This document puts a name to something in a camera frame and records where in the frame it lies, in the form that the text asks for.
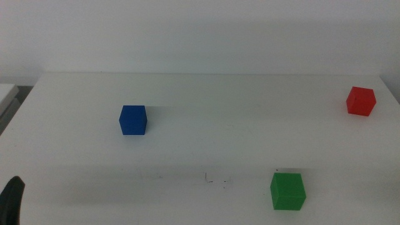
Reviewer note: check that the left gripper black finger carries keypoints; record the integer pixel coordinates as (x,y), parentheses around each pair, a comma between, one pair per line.
(11,203)

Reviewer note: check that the blue cube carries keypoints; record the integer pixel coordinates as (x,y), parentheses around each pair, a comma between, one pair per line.
(132,120)

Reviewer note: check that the green cube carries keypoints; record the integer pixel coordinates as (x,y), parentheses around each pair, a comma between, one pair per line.
(287,192)

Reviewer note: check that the red cube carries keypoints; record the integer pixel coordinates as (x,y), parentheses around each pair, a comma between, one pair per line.
(361,101)

